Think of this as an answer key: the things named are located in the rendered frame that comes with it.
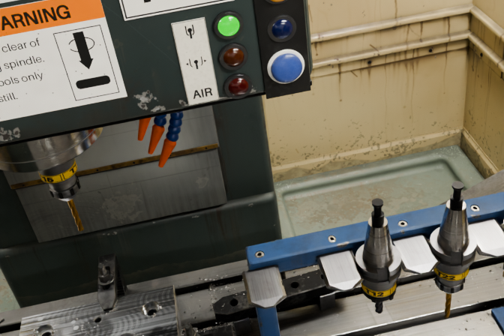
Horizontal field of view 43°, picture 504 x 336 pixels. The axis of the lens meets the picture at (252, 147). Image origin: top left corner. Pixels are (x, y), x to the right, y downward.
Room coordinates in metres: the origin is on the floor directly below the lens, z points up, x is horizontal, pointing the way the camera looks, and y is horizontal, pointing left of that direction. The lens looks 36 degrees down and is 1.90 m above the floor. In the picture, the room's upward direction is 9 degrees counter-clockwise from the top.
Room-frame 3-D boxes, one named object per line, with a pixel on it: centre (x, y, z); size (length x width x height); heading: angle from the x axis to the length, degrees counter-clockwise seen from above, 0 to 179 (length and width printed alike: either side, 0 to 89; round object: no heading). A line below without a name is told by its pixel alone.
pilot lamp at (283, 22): (0.54, -0.04, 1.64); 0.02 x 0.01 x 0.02; 95
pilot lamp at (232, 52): (0.53, 0.00, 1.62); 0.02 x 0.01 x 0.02; 95
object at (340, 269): (0.62, -0.10, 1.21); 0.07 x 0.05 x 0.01; 5
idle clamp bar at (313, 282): (0.83, -0.01, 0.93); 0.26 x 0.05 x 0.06; 100
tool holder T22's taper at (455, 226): (0.64, -0.26, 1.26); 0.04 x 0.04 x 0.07
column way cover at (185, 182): (1.16, 0.30, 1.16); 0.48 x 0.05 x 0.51; 95
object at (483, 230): (0.64, -0.32, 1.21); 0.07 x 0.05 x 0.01; 5
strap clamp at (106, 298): (0.88, 0.31, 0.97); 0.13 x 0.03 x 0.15; 5
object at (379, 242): (0.63, -0.15, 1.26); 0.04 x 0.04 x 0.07
